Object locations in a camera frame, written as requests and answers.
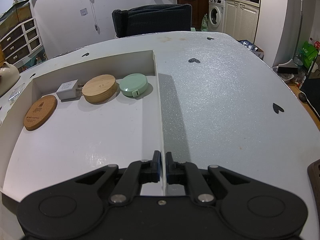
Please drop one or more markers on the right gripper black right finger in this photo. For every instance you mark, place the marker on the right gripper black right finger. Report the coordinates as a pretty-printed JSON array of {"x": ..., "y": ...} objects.
[{"x": 190, "y": 177}]

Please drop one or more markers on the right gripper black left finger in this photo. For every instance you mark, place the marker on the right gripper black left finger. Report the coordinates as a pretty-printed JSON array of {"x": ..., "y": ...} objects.
[{"x": 135, "y": 175}]

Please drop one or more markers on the white shallow tray box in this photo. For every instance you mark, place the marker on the white shallow tray box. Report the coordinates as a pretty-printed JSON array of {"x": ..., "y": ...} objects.
[{"x": 79, "y": 136}]

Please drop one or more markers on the white charger plug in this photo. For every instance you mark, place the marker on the white charger plug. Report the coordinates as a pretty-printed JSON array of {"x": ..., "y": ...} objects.
[{"x": 69, "y": 91}]

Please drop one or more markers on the round cork coaster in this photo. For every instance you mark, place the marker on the round cork coaster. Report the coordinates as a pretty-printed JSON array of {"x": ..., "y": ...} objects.
[{"x": 39, "y": 112}]

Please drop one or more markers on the mint green tape measure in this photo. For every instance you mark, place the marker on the mint green tape measure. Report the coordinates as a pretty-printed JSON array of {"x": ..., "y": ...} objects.
[{"x": 133, "y": 85}]

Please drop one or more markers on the round wooden disc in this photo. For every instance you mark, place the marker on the round wooden disc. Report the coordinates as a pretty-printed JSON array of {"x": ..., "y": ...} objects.
[{"x": 99, "y": 88}]

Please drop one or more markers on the clear plastic blister tray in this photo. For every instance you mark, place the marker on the clear plastic blister tray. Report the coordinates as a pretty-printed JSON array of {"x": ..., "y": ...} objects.
[{"x": 16, "y": 93}]

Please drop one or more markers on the dark fabric chair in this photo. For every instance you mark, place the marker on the dark fabric chair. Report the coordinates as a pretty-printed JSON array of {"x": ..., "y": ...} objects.
[{"x": 155, "y": 18}]

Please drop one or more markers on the white kitchen cabinet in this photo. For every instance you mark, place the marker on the white kitchen cabinet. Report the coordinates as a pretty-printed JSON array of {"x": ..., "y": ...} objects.
[{"x": 241, "y": 20}]

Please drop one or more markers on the white washing machine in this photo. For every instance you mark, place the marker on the white washing machine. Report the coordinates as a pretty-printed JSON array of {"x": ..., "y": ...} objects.
[{"x": 216, "y": 16}]

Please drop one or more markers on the cream cat figurine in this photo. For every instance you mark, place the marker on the cream cat figurine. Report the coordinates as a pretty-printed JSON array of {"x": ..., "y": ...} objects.
[{"x": 9, "y": 76}]

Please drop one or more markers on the white drawer cabinet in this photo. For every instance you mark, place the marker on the white drawer cabinet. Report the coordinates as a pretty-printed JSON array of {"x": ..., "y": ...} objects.
[{"x": 22, "y": 44}]

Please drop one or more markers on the glass fish tank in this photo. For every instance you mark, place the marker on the glass fish tank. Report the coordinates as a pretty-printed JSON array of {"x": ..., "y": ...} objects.
[{"x": 17, "y": 14}]

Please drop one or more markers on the wall light switch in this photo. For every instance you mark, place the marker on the wall light switch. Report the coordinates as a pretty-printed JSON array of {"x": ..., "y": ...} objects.
[{"x": 83, "y": 12}]

